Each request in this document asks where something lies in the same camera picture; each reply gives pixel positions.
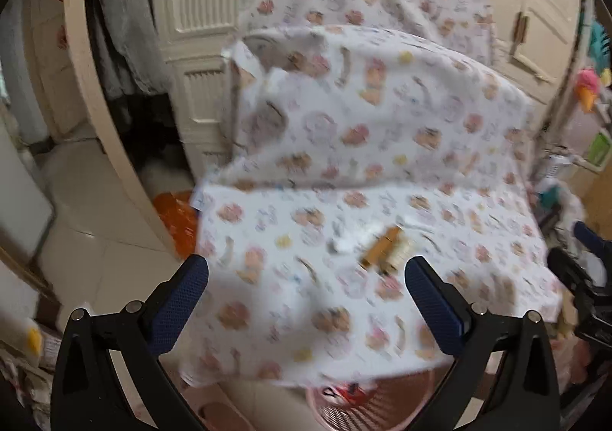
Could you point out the white tissue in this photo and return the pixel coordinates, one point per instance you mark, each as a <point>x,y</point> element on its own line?
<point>349,239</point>

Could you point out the red snack wrapper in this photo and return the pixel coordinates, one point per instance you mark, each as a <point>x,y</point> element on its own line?
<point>344,395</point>

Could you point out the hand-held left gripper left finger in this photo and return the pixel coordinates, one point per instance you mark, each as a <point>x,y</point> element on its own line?
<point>177,304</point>

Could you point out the curved cream frame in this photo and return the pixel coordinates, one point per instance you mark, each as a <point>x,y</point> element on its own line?
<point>95,77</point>

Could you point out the bear printed blanket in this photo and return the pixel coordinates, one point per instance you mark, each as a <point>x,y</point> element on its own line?
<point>382,125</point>

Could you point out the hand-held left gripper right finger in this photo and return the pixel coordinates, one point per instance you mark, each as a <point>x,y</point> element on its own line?
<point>432,306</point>

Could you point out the hanging grey clothes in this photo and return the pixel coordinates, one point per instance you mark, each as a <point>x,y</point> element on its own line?
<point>124,19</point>

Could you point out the orange plastic bag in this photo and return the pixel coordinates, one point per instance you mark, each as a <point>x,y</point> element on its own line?
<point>178,220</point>

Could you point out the pink mesh wastebasket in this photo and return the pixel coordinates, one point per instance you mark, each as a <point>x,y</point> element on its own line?
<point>382,412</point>

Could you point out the green storage bin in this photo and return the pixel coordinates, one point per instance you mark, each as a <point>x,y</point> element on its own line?
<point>600,151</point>

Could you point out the cream wardrobe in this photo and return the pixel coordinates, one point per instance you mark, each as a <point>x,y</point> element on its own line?
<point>205,5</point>

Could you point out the teal striped cloth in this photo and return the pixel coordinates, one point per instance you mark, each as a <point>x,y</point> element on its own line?
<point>601,41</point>

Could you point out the pink plush toy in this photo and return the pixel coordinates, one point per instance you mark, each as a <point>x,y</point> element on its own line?
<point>587,86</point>

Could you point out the white appliance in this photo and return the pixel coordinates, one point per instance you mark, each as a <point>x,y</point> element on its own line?
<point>21,201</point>

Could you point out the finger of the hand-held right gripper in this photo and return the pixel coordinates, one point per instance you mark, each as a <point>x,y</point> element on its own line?
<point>593,237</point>
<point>571,270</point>

